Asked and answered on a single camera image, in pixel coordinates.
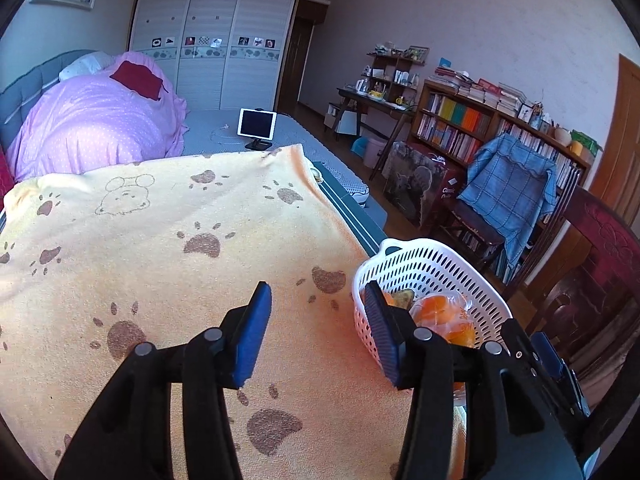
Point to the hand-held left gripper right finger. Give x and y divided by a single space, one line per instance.
382 340

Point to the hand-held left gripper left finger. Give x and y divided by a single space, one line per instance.
255 340

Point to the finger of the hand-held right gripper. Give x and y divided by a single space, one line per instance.
547 355

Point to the orange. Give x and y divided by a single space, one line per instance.
435 307
462 335
388 300

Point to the brownish green fruit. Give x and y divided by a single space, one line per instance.
403 299

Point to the white perforated plastic basket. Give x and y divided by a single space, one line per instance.
440 265

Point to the carved dark wooden chair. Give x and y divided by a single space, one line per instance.
600 240

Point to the green striped tablecloth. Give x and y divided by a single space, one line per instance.
355 215

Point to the plain dark wooden chair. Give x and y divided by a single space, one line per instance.
470 215

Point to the sheep print cardboard box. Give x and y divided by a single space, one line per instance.
410 180

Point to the yellow paw-print blanket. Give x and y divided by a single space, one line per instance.
150 210

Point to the blue knitted blanket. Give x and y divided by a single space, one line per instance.
505 185

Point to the white waste bin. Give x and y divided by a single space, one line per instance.
375 152

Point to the black tablet stand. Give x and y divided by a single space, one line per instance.
258 145

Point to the grey bed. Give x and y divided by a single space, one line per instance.
295 135

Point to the yellow cup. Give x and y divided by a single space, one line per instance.
576 148

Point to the white tablet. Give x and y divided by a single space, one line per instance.
256 124

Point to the green box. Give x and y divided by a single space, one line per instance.
590 141

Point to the woven pot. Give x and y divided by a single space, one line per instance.
562 137

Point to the white drawer cabinet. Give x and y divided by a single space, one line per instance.
336 119

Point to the wooden bookshelf with books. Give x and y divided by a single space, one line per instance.
455 120

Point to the light wooden door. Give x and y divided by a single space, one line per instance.
620 135

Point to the pen holder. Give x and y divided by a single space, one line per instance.
537 119

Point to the dark wooden desk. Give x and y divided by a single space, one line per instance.
370 100

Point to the small framed picture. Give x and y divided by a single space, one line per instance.
525 112

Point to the white electric kettle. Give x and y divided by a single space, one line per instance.
362 87

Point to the stacks of books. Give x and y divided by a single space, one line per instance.
480 87

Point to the wooden desktop shelf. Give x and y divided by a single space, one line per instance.
395 67

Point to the pink quilt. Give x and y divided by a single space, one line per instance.
90 120

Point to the dark wooden door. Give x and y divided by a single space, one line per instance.
300 60

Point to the red pillow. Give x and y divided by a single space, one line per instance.
137 80

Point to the red blanket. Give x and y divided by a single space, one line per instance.
6 172

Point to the white pillow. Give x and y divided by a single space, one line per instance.
85 66

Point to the white sliding door wardrobe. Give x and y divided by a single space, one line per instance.
210 20

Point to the picture frame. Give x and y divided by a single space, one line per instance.
417 53

